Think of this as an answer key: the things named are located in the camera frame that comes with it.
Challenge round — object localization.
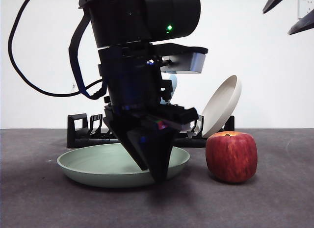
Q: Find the beige plate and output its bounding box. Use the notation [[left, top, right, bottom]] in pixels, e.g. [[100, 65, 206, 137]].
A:
[[201, 75, 242, 139]]

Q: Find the round black cable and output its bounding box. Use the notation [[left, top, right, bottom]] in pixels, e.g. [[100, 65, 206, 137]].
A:
[[7, 0, 106, 98]]

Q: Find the pale grey camera box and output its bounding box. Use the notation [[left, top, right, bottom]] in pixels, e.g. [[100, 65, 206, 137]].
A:
[[160, 51, 207, 75]]

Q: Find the blue plate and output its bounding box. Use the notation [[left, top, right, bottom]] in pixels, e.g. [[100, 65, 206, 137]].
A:
[[159, 74, 178, 105]]

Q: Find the black sleeved flat cable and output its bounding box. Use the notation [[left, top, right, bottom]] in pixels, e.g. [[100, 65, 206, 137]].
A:
[[68, 0, 109, 101]]

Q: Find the green plate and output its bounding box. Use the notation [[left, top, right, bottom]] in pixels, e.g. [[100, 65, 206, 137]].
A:
[[56, 143, 191, 189]]

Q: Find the red apple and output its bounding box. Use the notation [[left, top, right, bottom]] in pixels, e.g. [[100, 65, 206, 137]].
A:
[[205, 131, 258, 184]]

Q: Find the white wall socket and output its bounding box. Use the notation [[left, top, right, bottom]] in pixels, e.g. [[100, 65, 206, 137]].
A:
[[297, 0, 314, 20]]

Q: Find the black plate rack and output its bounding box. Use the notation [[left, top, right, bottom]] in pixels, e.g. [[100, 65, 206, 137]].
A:
[[67, 113, 235, 149]]

